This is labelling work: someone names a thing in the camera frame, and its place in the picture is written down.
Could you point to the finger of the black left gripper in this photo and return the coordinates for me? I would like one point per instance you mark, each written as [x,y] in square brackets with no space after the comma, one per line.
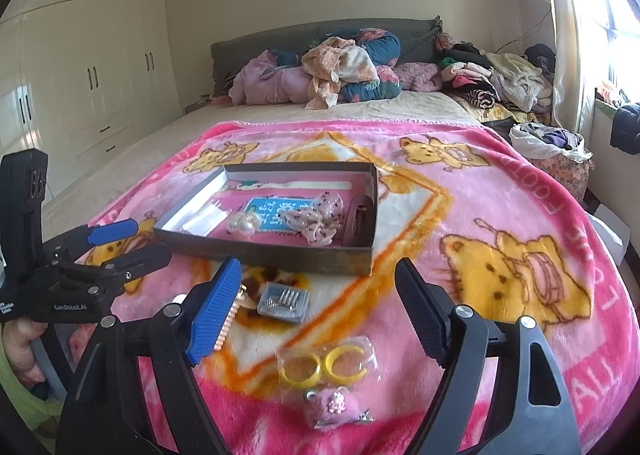
[111,276]

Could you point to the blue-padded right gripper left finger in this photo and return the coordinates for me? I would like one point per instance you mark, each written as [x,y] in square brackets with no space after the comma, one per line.
[105,410]

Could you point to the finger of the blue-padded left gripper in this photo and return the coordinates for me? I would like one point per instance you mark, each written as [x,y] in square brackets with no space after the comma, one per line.
[83,238]

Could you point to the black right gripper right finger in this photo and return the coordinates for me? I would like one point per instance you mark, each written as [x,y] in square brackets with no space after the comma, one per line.
[530,411]

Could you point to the orange spiral hair comb clip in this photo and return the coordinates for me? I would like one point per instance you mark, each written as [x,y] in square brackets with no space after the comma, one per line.
[242,301]

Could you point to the bag of yellow bangles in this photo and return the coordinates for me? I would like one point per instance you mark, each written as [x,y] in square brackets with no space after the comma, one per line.
[344,363]

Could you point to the pink fuzzy hair clip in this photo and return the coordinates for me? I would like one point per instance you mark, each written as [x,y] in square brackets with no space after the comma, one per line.
[330,408]

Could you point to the polka-dot pink scrunchie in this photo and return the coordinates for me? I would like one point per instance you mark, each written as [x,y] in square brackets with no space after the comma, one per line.
[321,222]

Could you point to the person's left hand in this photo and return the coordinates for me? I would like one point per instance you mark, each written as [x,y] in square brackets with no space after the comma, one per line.
[17,337]

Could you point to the beige bed sheet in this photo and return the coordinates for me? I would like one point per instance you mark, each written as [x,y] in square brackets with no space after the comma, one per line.
[100,186]

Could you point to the cream built-in wardrobe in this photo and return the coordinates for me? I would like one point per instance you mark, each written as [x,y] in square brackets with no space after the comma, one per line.
[81,80]

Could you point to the blue and pink book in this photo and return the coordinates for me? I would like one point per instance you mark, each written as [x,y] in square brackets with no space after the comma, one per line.
[267,200]

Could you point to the pink bear-print fleece blanket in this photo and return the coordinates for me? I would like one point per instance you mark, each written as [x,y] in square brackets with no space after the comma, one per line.
[474,217]

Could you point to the shallow dark cardboard box tray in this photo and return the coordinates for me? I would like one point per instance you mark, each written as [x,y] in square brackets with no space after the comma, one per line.
[179,228]

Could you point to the pink quilt bundle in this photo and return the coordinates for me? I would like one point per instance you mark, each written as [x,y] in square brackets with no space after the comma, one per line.
[272,78]

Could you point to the dark brown hair claw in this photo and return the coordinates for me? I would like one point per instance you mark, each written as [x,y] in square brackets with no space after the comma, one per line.
[359,224]

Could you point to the bag of clothes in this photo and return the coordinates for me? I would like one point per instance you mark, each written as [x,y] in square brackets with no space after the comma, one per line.
[560,153]

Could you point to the dark clothes on windowsill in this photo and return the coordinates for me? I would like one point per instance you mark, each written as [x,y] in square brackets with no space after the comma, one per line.
[625,134]

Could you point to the orange floral cloth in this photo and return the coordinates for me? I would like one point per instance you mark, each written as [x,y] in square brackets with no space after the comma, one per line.
[332,64]

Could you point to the cream curtain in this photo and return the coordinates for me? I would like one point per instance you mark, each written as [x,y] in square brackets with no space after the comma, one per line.
[579,38]

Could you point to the pile of mixed clothes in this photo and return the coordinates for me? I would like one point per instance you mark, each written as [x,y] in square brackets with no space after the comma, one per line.
[490,86]

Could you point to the dark grey headboard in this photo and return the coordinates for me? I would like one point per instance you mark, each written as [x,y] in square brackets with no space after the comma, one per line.
[417,42]

